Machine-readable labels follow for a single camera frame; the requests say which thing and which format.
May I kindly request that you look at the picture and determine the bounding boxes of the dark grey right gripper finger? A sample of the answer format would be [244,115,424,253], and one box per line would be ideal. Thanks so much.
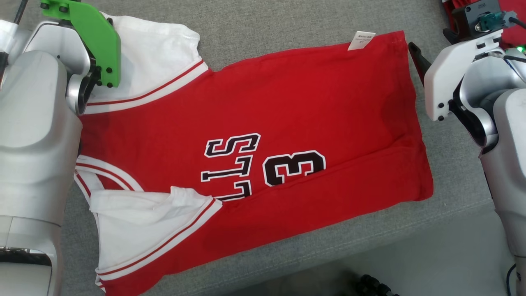
[408,42,432,87]

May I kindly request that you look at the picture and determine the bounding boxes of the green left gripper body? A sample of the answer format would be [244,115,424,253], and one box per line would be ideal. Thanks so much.
[40,0,122,88]

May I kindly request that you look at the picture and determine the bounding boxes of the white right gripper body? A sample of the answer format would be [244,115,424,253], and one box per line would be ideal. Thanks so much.
[424,29,504,122]

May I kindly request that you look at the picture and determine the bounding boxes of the red shorts with white stripe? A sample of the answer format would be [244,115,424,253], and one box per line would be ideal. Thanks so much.
[442,0,526,49]

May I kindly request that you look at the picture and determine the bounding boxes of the red jersey with white sleeves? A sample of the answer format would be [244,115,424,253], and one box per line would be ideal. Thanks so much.
[74,12,434,296]

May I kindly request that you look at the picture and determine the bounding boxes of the grey fabric sofa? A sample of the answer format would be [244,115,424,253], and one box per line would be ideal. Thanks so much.
[0,0,500,296]

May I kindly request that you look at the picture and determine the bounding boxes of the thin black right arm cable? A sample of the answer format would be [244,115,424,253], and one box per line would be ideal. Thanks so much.
[489,49,526,64]

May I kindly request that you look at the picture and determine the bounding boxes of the left arm cable with teal plug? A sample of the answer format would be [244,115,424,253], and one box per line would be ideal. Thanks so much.
[14,0,29,25]

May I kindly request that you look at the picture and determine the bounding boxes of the arm cable with teal plug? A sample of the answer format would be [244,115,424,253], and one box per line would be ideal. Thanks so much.
[14,0,29,25]
[476,12,526,30]

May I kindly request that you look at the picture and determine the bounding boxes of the right arm cable with teal plug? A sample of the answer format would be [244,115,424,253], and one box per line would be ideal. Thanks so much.
[476,12,526,30]

